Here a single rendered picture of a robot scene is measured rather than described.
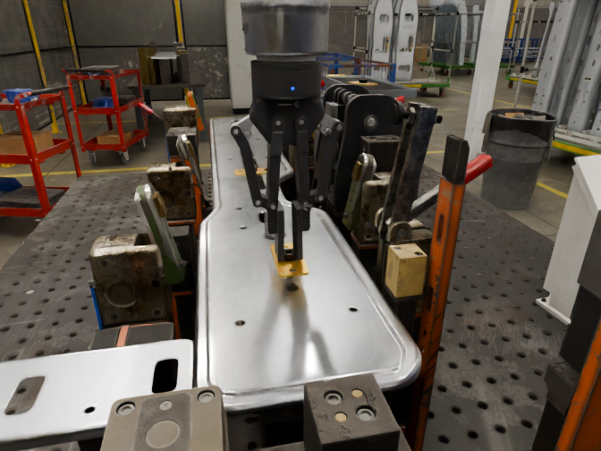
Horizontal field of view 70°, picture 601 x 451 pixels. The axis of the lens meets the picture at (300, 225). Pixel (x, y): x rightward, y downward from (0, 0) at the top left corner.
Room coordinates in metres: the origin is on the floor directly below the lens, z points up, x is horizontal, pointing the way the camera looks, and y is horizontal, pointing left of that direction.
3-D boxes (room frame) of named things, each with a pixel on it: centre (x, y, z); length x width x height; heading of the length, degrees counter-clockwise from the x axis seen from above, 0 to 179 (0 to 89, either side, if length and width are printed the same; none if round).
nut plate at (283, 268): (0.49, 0.02, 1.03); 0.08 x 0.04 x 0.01; 11
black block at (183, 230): (0.65, 0.22, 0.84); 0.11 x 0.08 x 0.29; 101
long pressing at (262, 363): (0.97, 0.12, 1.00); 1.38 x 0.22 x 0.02; 11
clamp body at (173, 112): (1.49, 0.41, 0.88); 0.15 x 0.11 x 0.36; 101
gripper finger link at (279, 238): (0.49, 0.03, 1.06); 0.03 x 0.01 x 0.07; 11
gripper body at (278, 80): (0.49, 0.02, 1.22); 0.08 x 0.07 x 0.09; 101
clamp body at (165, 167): (0.86, 0.27, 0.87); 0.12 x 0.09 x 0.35; 101
